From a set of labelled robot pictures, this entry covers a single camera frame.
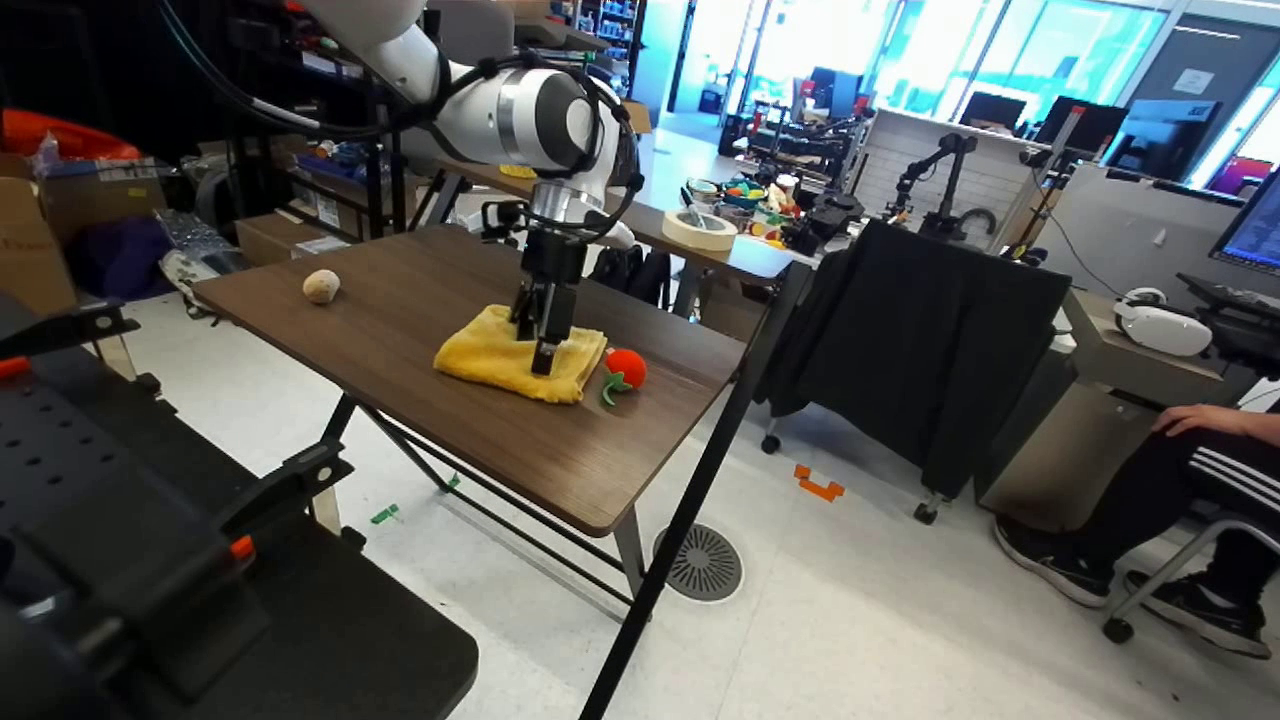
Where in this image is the orange floor marker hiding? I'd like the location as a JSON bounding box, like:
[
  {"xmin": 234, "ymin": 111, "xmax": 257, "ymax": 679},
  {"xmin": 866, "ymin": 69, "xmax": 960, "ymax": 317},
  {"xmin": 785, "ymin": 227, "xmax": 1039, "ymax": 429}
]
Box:
[{"xmin": 792, "ymin": 462, "xmax": 848, "ymax": 505}]

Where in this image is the black clamp stand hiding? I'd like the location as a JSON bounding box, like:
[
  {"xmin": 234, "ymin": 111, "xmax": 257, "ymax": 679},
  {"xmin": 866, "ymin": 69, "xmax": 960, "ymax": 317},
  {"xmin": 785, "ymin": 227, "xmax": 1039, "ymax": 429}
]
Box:
[{"xmin": 0, "ymin": 303, "xmax": 480, "ymax": 720}]

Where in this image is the black draped cart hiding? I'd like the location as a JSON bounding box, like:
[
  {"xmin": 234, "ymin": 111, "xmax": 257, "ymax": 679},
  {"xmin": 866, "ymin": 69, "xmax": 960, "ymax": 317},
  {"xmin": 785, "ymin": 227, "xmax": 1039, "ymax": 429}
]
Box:
[{"xmin": 760, "ymin": 219, "xmax": 1072, "ymax": 500}]

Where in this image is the red toy tomato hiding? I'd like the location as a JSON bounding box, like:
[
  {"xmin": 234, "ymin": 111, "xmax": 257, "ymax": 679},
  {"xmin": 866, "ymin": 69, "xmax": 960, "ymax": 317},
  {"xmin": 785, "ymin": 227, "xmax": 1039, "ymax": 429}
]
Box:
[{"xmin": 600, "ymin": 346, "xmax": 650, "ymax": 408}]

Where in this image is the white tape roll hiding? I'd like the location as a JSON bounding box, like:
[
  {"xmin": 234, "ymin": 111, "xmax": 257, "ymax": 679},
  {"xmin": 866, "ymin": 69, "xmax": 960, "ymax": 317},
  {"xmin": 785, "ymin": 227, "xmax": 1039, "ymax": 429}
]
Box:
[{"xmin": 665, "ymin": 210, "xmax": 735, "ymax": 254}]

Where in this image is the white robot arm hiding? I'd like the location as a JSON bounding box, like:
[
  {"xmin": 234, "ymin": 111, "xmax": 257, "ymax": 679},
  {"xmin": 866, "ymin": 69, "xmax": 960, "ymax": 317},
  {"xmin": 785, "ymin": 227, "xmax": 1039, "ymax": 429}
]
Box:
[{"xmin": 305, "ymin": 0, "xmax": 637, "ymax": 375}]

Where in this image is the round floor drain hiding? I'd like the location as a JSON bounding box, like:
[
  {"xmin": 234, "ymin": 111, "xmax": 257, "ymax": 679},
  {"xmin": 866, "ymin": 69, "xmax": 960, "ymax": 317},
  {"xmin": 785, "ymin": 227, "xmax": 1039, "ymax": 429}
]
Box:
[{"xmin": 670, "ymin": 524, "xmax": 744, "ymax": 601}]

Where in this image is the yellow towel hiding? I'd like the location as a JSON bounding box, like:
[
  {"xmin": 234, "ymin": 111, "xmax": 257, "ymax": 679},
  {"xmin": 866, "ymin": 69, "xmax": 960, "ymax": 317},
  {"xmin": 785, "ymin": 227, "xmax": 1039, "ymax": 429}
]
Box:
[{"xmin": 433, "ymin": 303, "xmax": 610, "ymax": 404}]

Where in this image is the blue computer monitor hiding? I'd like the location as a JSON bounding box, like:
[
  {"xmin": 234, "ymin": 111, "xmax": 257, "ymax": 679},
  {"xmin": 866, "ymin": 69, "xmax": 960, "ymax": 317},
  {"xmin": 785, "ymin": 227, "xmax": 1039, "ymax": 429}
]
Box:
[{"xmin": 1215, "ymin": 171, "xmax": 1280, "ymax": 270}]

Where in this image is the white VR headset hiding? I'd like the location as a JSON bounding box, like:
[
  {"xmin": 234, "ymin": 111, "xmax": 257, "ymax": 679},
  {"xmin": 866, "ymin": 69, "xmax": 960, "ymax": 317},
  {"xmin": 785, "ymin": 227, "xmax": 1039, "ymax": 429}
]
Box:
[{"xmin": 1116, "ymin": 289, "xmax": 1211, "ymax": 354}]

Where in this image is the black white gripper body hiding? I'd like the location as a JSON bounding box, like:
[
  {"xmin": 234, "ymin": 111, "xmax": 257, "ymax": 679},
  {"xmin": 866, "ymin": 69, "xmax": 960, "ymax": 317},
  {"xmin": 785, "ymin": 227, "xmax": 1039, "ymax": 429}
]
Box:
[{"xmin": 519, "ymin": 181, "xmax": 637, "ymax": 289}]

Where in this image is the beige toy potato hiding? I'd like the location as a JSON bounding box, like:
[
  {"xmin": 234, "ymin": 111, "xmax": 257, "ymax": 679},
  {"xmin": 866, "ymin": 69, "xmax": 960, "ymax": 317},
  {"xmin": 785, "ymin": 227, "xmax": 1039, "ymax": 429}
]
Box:
[{"xmin": 300, "ymin": 266, "xmax": 342, "ymax": 307}]

